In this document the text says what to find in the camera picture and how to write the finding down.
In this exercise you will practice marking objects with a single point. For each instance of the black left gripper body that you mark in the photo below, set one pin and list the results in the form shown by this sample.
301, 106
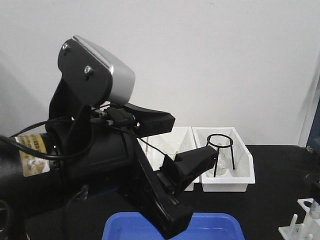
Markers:
117, 162

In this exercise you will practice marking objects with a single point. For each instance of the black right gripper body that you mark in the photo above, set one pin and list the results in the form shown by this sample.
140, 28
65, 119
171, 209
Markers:
312, 181

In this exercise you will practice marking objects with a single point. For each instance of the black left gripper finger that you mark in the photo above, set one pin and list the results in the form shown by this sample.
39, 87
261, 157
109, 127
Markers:
178, 173
150, 122

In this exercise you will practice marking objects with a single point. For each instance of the clear glass test tube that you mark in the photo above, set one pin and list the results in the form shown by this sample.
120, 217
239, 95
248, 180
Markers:
314, 210

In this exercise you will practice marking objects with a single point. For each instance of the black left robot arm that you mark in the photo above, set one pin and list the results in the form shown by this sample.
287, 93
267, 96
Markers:
33, 168

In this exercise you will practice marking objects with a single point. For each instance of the white test tube rack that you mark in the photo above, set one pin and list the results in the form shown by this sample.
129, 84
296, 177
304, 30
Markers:
309, 229

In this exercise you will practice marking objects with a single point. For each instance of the middle white storage bin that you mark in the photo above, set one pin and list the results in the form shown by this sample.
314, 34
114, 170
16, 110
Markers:
179, 140

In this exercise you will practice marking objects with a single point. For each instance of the white storage bin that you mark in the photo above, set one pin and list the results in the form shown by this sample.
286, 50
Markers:
179, 140
233, 180

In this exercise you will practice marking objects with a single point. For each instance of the glass beaker in middle bin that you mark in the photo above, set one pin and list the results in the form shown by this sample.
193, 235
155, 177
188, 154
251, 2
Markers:
174, 150

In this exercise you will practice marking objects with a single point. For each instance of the glass flask under tripod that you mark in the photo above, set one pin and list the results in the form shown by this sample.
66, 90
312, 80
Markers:
224, 161

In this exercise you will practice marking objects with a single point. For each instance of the right white storage bin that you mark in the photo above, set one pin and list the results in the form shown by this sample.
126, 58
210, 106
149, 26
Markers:
233, 180

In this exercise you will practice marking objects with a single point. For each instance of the blue plastic tray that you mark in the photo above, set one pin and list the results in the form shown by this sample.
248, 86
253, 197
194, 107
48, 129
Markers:
203, 226

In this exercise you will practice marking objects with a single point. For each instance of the black wire tripod stand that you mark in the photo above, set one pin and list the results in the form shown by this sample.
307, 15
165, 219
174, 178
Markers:
213, 144

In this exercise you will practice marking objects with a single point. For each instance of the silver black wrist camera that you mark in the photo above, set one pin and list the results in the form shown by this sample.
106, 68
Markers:
94, 74

